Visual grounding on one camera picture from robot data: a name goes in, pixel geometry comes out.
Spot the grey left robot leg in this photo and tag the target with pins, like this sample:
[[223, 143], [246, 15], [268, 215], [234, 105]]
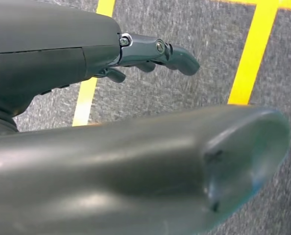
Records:
[[135, 178]]

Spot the yellow floor tape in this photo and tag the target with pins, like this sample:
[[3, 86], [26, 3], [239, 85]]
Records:
[[253, 65]]

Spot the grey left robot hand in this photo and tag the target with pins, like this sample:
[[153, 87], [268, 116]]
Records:
[[50, 48]]

